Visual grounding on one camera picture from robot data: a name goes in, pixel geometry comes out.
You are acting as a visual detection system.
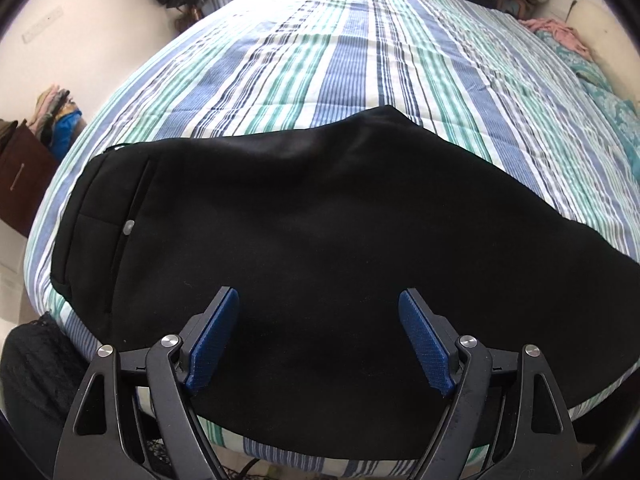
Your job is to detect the white wall socket strip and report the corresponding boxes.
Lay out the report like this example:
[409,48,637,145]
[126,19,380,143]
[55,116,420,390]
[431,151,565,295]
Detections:
[22,5,65,44]

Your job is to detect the bed with striped sheet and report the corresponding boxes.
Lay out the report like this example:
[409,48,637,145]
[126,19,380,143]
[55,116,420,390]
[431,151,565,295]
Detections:
[22,0,640,478]

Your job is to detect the brown cabinet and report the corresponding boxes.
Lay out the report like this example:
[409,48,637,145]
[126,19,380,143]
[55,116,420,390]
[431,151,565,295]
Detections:
[0,120,59,239]

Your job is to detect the black pants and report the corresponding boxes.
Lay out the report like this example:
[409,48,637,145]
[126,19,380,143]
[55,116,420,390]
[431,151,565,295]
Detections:
[50,105,640,461]

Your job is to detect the dark lace cloth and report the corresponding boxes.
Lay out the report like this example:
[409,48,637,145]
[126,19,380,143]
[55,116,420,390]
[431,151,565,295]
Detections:
[0,310,90,441]

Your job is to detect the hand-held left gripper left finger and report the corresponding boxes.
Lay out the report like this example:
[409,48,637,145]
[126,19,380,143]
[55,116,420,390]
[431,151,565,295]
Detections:
[52,286,240,480]

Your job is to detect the brown hanging bag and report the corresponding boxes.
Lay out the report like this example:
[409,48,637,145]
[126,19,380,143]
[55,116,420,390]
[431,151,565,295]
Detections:
[172,5,205,36]

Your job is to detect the small teal patterned pillow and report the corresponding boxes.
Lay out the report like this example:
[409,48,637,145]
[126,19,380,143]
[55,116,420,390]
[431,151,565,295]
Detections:
[537,30,615,92]

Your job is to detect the pink cloth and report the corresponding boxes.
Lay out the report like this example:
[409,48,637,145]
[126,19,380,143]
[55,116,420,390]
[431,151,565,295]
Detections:
[520,17,592,54]

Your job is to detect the stack of folded clothes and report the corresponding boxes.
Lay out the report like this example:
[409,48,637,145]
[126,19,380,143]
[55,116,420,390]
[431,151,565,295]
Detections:
[27,85,84,161]

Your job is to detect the large teal patterned pillow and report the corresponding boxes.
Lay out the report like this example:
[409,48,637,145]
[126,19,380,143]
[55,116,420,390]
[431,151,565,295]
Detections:
[590,85,640,181]

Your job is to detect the cream padded headboard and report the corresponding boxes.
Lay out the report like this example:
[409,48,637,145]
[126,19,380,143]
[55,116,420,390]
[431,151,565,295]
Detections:
[565,0,640,111]

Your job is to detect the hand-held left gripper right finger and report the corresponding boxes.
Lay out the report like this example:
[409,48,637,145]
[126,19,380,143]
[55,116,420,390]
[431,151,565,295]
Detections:
[397,287,583,480]

